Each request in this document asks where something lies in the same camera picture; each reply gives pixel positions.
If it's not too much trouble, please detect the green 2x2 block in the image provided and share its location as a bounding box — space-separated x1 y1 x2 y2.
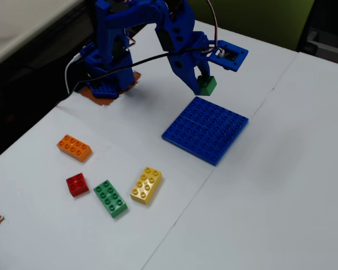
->
193 75 217 97

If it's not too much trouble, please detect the orange 2x4 block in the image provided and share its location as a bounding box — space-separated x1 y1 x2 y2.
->
56 134 93 163

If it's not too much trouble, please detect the green 2x4 block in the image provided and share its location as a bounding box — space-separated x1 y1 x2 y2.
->
93 179 128 219

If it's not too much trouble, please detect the white cable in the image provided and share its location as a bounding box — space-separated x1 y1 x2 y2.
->
64 55 83 95

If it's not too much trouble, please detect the white side desk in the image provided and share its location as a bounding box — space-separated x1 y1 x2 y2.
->
0 0 85 71

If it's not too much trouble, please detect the red 2x2 block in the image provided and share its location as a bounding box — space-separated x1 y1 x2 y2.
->
66 172 90 197

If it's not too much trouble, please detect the red white servo wire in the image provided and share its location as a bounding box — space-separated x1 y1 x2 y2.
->
204 0 220 59

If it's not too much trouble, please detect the black cable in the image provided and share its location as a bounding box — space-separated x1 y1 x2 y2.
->
56 46 216 107

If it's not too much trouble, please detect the blue 8x8 studded plate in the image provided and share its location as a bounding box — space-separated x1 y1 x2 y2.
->
161 96 250 167

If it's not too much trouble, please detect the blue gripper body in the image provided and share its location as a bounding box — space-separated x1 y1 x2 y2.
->
154 21 209 69

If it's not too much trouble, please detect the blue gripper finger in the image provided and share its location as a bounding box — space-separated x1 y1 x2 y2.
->
168 52 201 96
196 57 211 79

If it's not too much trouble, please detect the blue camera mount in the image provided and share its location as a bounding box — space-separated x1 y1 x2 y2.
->
206 40 249 73

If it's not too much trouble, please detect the yellow 2x4 block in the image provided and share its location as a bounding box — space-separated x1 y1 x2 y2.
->
130 166 163 205

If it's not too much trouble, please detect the dark cabinet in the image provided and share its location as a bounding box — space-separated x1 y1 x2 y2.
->
296 0 338 68

